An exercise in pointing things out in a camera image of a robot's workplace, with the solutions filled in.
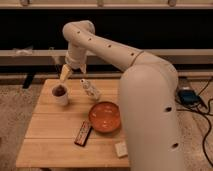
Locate orange bowl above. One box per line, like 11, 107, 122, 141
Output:
88, 101, 121, 133

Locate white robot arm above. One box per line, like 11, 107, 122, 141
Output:
63, 20, 187, 171

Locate white sponge block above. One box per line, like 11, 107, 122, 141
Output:
115, 142, 128, 158

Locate dark chocolate bar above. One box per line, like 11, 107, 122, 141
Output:
74, 121, 92, 147

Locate wooden table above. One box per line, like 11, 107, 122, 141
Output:
16, 79, 129, 168

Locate white cup with brown contents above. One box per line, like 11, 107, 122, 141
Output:
52, 84, 69, 106

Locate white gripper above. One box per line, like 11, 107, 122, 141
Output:
60, 50, 87, 82

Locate black cable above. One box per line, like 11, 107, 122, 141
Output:
176, 77, 213, 168

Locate black power adapter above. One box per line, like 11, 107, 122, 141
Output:
178, 90, 199, 105

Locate small clear bottle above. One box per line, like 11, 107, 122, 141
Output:
80, 79, 101, 100

